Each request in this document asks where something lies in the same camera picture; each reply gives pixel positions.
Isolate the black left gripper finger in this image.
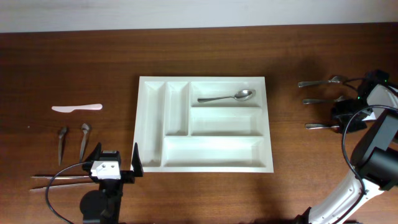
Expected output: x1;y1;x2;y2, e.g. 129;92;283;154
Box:
85;142;102;162
131;142;144;177

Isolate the black left camera cable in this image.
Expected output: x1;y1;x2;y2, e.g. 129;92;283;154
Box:
44;161;94;224

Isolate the small metal spoon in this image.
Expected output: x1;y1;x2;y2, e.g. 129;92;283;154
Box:
79;123;91;162
58;127;68;165

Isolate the small metal spoon left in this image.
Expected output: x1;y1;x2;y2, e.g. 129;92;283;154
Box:
58;127;68;165

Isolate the pink plastic knife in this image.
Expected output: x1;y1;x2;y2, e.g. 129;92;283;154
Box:
51;103;103;113

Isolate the white cutlery tray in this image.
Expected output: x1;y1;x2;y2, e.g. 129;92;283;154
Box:
134;77;274;173

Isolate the small metal spoon right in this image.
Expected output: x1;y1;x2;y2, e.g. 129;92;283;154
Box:
79;123;91;162

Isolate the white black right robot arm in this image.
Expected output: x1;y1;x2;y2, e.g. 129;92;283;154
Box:
131;70;397;223

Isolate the upper metal chopstick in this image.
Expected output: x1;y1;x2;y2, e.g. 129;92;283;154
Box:
30;175;89;180

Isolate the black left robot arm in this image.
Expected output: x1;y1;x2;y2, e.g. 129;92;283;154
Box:
80;143;135;224

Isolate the lower metal chopstick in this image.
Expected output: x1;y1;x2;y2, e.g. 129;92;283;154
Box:
29;182;95;192

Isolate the metal chopstick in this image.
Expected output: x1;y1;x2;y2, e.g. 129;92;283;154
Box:
30;175;89;180
29;182;95;192

